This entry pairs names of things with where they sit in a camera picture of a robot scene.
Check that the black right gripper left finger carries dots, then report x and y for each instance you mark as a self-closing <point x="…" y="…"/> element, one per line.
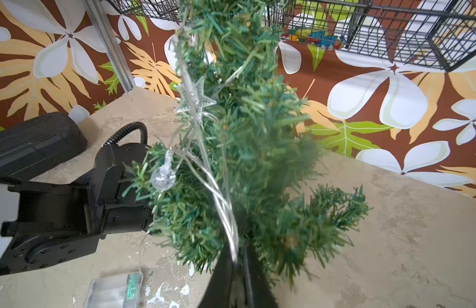
<point x="223" y="289"/>

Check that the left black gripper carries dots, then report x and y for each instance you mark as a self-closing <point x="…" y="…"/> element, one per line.
<point x="42" y="224"/>

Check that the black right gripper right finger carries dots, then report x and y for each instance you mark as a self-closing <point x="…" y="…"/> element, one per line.
<point x="258" y="292"/>

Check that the small green christmas tree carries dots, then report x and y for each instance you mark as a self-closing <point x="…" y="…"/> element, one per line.
<point x="257" y="159"/>

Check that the clear string lights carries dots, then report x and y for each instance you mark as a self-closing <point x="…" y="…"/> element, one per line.
<point x="193" y="102"/>

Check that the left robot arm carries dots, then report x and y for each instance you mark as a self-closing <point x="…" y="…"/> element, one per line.
<point x="37" y="145"/>

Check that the clear battery box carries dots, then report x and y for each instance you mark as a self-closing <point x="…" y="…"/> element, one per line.
<point x="123" y="290"/>

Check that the colourful toy blocks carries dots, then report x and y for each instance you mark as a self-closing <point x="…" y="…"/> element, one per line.
<point x="320" y="39"/>

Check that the black wire basket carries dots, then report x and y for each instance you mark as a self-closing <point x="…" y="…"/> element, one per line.
<point x="435" y="36"/>

